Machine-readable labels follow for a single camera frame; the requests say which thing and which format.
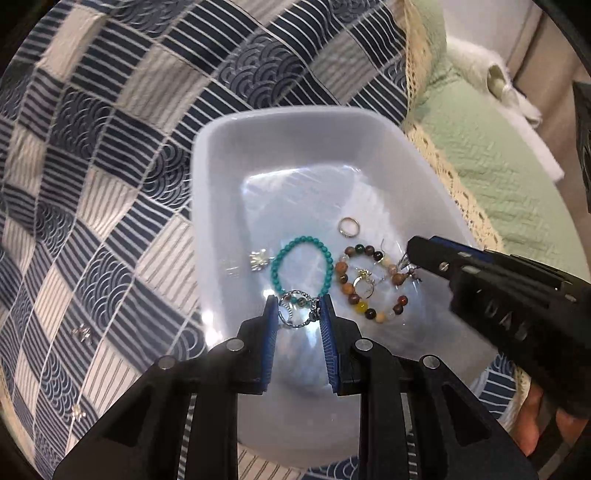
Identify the person's right hand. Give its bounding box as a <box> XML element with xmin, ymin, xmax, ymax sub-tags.
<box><xmin>515</xmin><ymin>382</ymin><xmax>580</xmax><ymax>459</ymax></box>

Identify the twisted silver hoop earring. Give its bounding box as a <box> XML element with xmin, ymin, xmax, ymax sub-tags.
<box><xmin>277</xmin><ymin>290</ymin><xmax>322</xmax><ymax>330</ymax></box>

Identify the silver necklace with black bead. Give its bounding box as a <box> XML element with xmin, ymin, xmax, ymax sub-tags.
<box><xmin>379</xmin><ymin>240</ymin><xmax>423</xmax><ymax>283</ymax></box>

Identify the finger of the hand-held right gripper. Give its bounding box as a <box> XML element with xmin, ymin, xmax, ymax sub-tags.
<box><xmin>429</xmin><ymin>235</ymin><xmax>574</xmax><ymax>291</ymax></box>
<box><xmin>405</xmin><ymin>235</ymin><xmax>463</xmax><ymax>283</ymax></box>

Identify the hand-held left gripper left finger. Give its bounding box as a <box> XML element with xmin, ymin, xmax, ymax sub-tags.
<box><xmin>53</xmin><ymin>294</ymin><xmax>280</xmax><ymax>480</ymax></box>

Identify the navy white patchwork cloth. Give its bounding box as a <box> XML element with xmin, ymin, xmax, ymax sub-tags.
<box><xmin>0</xmin><ymin>0</ymin><xmax>532</xmax><ymax>480</ymax></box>

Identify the silver ring with charm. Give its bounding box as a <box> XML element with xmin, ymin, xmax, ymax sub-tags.
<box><xmin>353</xmin><ymin>268</ymin><xmax>378</xmax><ymax>296</ymax></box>

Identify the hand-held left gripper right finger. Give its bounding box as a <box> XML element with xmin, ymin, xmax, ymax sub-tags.
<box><xmin>321</xmin><ymin>294</ymin><xmax>539</xmax><ymax>480</ymax></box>

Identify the multicolour bead bracelet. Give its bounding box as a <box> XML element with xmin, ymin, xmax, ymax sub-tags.
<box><xmin>335</xmin><ymin>244</ymin><xmax>413</xmax><ymax>324</ymax></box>

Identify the turquoise bead bracelet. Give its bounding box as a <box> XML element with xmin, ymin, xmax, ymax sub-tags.
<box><xmin>270</xmin><ymin>235</ymin><xmax>334</xmax><ymax>306</ymax></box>

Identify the white plastic tub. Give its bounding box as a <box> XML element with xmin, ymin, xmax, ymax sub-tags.
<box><xmin>190</xmin><ymin>106</ymin><xmax>502</xmax><ymax>467</ymax></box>

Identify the white fluffy plush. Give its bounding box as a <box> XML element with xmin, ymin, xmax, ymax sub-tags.
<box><xmin>445</xmin><ymin>37</ymin><xmax>567</xmax><ymax>182</ymax></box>

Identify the green quilted blanket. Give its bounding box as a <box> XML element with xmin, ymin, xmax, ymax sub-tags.
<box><xmin>402</xmin><ymin>0</ymin><xmax>573</xmax><ymax>278</ymax></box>

